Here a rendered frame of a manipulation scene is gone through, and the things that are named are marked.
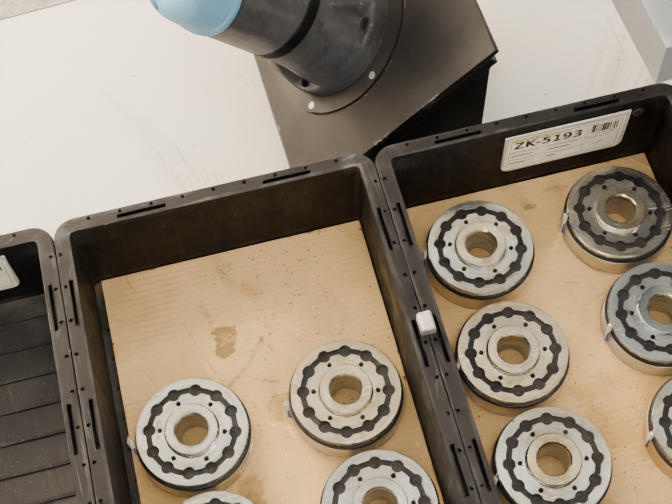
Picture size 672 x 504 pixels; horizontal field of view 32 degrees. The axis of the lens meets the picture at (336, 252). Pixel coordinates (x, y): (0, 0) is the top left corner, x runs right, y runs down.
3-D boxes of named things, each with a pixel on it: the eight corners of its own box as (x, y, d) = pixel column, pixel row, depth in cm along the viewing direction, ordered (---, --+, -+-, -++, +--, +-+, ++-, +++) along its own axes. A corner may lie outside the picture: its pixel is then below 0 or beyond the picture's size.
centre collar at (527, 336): (477, 335, 109) (478, 333, 108) (527, 319, 110) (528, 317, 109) (497, 383, 107) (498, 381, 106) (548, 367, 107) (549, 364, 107)
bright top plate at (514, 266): (417, 212, 116) (417, 209, 115) (518, 195, 116) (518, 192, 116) (439, 305, 111) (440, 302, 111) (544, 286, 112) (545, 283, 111)
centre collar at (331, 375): (312, 374, 108) (311, 371, 107) (364, 359, 108) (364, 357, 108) (326, 423, 106) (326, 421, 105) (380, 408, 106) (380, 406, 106)
